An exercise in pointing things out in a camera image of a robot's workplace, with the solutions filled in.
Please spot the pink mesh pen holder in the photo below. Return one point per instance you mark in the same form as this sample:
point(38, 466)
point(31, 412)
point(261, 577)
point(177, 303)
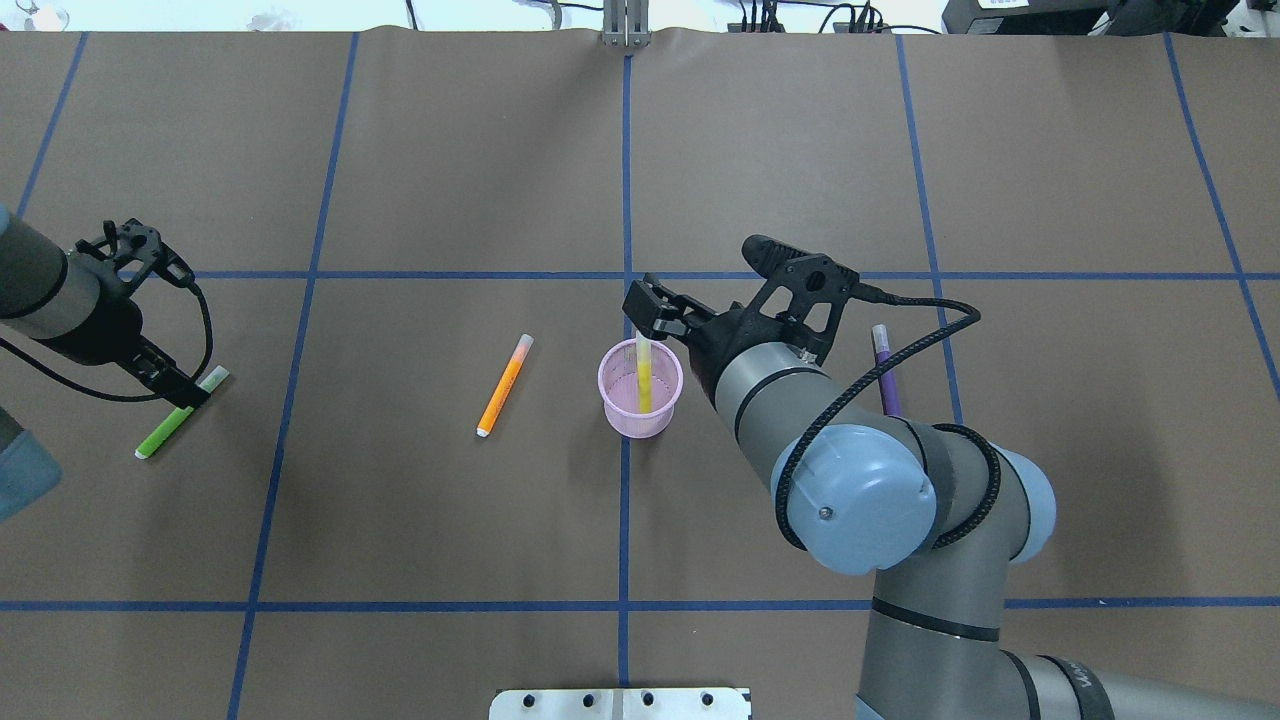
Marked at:
point(618, 383)

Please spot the orange highlighter pen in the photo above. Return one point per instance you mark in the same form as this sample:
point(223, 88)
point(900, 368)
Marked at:
point(511, 371)

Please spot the aluminium frame post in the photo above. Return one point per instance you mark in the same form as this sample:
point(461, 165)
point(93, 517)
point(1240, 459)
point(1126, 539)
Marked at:
point(626, 23)

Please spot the yellow highlighter pen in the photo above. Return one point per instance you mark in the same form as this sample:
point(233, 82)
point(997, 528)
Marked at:
point(644, 369)

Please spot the blue tape grid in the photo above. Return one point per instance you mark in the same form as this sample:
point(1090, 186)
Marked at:
point(377, 217)

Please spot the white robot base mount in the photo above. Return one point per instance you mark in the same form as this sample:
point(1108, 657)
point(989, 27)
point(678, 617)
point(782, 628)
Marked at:
point(623, 703)

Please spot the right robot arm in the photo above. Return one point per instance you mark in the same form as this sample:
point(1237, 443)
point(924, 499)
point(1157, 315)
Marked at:
point(935, 512)

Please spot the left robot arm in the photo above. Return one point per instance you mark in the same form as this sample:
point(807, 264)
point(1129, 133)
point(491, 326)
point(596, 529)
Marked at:
point(79, 303)

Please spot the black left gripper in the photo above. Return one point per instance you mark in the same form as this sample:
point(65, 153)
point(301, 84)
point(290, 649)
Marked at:
point(112, 334)

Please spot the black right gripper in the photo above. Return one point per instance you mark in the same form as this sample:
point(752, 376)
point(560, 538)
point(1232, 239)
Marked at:
point(722, 338)

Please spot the purple highlighter pen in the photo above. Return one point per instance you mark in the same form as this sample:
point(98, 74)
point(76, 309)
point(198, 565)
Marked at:
point(888, 387)

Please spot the green highlighter pen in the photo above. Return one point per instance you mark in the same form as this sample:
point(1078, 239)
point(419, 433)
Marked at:
point(174, 421)

